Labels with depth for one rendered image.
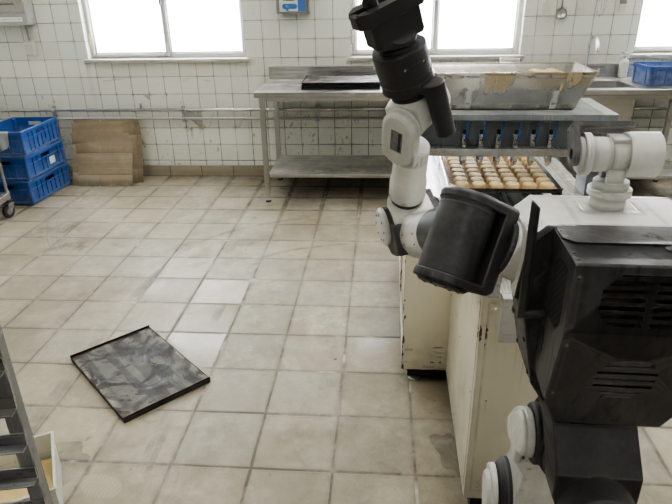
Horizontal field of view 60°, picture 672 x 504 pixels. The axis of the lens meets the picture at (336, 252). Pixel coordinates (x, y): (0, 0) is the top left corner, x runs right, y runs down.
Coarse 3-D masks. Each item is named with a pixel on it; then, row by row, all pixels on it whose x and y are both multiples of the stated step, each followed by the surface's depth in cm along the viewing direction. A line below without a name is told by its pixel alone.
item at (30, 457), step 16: (0, 336) 110; (0, 352) 110; (0, 384) 113; (16, 384) 116; (16, 400) 115; (16, 416) 116; (16, 432) 118; (32, 448) 121; (32, 464) 121; (32, 496) 125; (48, 496) 128
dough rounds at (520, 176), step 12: (444, 156) 261; (456, 156) 254; (468, 156) 254; (492, 156) 253; (504, 156) 254; (456, 168) 237; (468, 168) 238; (480, 168) 240; (492, 168) 238; (504, 168) 236; (516, 168) 236; (528, 168) 237; (540, 168) 242; (456, 180) 224; (468, 180) 229; (480, 180) 223; (492, 180) 222; (504, 180) 223; (516, 180) 222; (528, 180) 221; (540, 180) 221
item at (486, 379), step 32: (480, 320) 163; (448, 352) 241; (480, 352) 167; (512, 352) 166; (448, 384) 240; (480, 384) 171; (512, 384) 170; (480, 416) 176; (480, 448) 181; (480, 480) 186
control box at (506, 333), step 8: (504, 296) 157; (504, 304) 156; (512, 304) 156; (504, 312) 157; (512, 312) 157; (504, 320) 158; (512, 320) 158; (504, 328) 159; (512, 328) 159; (504, 336) 160; (512, 336) 160
